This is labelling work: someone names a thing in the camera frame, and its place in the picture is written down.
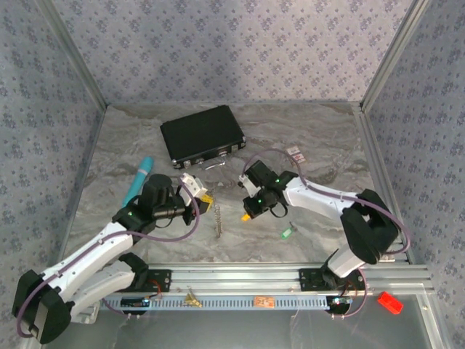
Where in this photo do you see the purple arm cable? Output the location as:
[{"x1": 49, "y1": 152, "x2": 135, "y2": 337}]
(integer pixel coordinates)
[
  {"x1": 248, "y1": 148, "x2": 413, "y2": 320},
  {"x1": 16, "y1": 181, "x2": 201, "y2": 341}
]

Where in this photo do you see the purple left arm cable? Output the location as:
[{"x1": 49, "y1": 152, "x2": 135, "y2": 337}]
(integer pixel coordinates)
[{"x1": 16, "y1": 181, "x2": 201, "y2": 341}]

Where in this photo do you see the red plastic block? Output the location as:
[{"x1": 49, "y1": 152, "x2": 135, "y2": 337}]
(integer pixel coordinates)
[{"x1": 376, "y1": 290, "x2": 404, "y2": 316}]

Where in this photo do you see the small circuit board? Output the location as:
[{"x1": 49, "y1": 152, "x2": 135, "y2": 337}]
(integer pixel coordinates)
[
  {"x1": 326, "y1": 296, "x2": 354, "y2": 314},
  {"x1": 120, "y1": 296, "x2": 152, "y2": 308}
]

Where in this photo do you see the teal plastic cylinder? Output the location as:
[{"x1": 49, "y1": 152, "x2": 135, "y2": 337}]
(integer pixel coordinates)
[{"x1": 121, "y1": 156, "x2": 155, "y2": 207}]

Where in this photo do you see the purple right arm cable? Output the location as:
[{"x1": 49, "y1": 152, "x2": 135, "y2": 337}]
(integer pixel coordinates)
[{"x1": 248, "y1": 148, "x2": 413, "y2": 320}]

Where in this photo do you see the black briefcase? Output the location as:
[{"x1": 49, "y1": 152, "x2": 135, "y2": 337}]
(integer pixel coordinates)
[{"x1": 159, "y1": 105, "x2": 248, "y2": 172}]

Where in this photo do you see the small playing card box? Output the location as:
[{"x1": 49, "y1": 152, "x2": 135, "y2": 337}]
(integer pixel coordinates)
[{"x1": 285, "y1": 145, "x2": 308, "y2": 167}]

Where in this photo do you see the aluminium frame post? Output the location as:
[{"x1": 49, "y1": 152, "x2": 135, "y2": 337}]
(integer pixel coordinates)
[
  {"x1": 35, "y1": 0, "x2": 110, "y2": 111},
  {"x1": 359, "y1": 0, "x2": 433, "y2": 112}
]

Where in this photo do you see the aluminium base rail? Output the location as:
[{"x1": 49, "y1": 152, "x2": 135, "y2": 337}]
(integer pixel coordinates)
[{"x1": 143, "y1": 262, "x2": 436, "y2": 296}]

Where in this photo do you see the grey slotted cable duct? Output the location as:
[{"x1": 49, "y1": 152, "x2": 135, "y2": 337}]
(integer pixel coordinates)
[{"x1": 100, "y1": 293, "x2": 352, "y2": 312}]

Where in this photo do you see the aluminium side rail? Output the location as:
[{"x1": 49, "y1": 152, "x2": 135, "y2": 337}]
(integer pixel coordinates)
[
  {"x1": 352, "y1": 103, "x2": 417, "y2": 265},
  {"x1": 54, "y1": 105, "x2": 110, "y2": 266}
]

